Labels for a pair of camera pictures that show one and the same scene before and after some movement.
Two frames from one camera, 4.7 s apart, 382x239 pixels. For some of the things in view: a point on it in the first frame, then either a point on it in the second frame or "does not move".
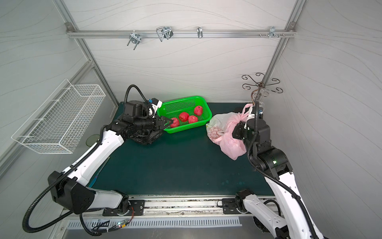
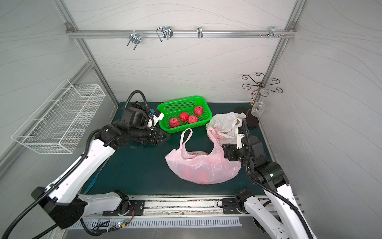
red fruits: (183, 116) does not move
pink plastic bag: (234, 148) to (200, 167)
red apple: (192, 119) does not move
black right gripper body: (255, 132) to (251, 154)
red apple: (198, 110) does not move
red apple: (175, 123) does not move
